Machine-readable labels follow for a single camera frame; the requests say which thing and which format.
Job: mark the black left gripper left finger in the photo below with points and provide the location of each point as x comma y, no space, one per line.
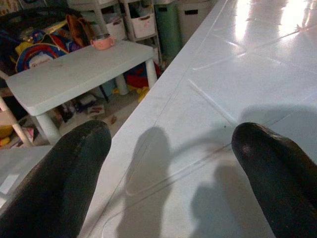
54,183

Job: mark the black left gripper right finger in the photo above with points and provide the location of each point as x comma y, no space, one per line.
277,178

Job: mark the large white table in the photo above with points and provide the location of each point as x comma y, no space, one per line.
210,124

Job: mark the small white plastic table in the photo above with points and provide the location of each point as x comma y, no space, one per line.
74,74

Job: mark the yellow toy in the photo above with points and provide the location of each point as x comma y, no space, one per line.
142,92

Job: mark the colourful play tent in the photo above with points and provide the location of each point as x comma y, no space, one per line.
37,52

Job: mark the white storage shelf unit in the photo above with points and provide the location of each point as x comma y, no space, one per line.
133,22

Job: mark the grey plastic bin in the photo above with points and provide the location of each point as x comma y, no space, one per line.
193,18

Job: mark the white storage bin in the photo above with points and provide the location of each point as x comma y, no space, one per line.
142,24

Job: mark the green plastic bin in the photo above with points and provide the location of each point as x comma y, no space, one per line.
168,27

